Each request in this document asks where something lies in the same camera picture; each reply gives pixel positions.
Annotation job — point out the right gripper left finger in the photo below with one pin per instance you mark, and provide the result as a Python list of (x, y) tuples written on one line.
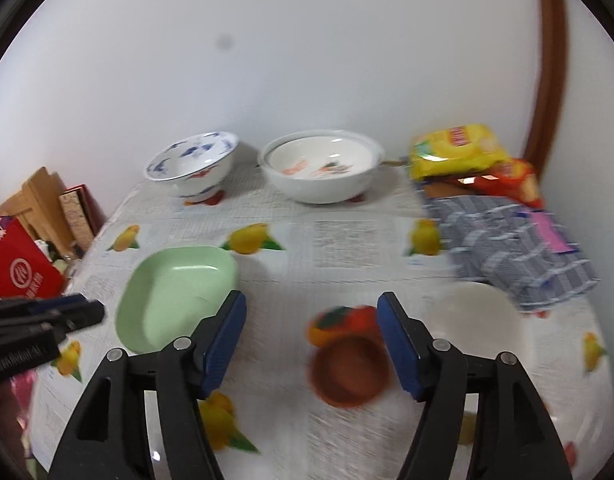
[(106, 436)]

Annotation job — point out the plain white bowl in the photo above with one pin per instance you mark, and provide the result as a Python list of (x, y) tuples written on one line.
[(480, 320)]

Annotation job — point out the large white lemon bowl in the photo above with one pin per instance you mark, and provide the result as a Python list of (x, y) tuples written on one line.
[(321, 167)]

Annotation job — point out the blue patterned white bowl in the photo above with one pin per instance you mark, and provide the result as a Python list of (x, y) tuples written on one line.
[(194, 168)]

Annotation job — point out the fruit print tablecloth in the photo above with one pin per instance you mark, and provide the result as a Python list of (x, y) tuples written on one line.
[(333, 256)]

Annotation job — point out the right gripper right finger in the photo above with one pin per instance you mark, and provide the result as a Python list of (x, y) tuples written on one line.
[(514, 438)]

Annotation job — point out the brown door frame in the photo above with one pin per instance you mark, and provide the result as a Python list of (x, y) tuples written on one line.
[(554, 57)]

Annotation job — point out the grey checked folded cloth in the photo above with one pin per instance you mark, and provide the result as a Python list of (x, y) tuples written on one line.
[(525, 252)]

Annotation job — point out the orange chips bag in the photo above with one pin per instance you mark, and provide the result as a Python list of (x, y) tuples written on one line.
[(514, 179)]

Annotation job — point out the patterned cardboard box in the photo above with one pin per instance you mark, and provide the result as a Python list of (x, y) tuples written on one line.
[(83, 215)]

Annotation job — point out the green square plate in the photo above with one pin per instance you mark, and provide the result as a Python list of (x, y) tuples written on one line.
[(170, 292)]

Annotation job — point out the red paper bag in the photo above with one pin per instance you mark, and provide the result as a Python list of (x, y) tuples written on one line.
[(25, 272)]

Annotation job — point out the yellow chips bag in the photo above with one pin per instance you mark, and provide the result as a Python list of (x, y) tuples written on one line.
[(457, 150)]

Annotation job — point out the brown clay cup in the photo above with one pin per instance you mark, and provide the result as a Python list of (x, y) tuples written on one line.
[(350, 371)]

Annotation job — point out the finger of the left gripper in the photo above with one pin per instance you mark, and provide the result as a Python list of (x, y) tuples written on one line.
[(41, 304), (18, 323)]

